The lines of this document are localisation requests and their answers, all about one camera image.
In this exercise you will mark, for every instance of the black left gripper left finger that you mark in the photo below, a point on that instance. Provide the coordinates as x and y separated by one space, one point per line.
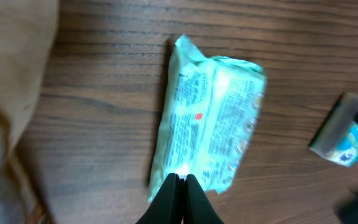
167 206

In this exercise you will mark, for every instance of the teal tissue pack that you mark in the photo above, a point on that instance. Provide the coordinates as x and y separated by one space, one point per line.
211 109

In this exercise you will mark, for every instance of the small teal gum pack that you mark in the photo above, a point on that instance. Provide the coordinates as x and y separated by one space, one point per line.
337 138

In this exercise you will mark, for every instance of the brown snack bag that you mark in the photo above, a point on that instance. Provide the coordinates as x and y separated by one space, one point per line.
27 32

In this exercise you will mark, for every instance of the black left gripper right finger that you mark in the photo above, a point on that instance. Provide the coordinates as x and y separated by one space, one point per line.
198 209

